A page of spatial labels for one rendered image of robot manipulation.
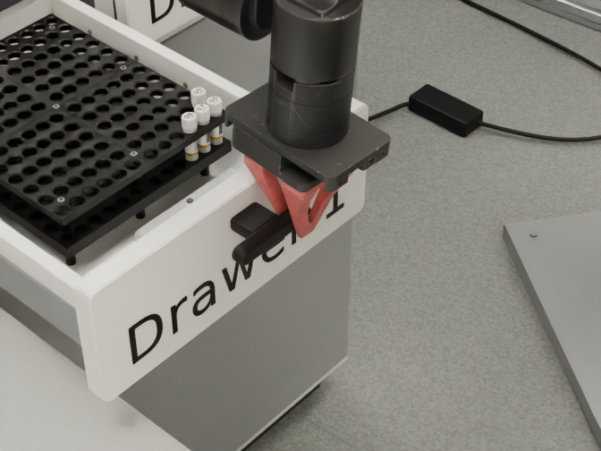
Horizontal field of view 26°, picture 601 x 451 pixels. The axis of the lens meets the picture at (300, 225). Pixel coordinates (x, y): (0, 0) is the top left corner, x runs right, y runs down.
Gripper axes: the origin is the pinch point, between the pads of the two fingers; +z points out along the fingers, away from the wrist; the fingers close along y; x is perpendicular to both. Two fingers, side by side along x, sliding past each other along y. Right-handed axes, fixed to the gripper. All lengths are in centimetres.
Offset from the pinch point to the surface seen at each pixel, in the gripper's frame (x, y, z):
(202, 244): 7.1, 2.8, -0.2
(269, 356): -35, 32, 70
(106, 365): 16.7, 2.3, 4.8
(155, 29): -16.8, 34.2, 8.4
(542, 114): -132, 51, 90
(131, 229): 4.7, 13.4, 7.1
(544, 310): -85, 18, 86
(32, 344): 13.9, 15.2, 15.1
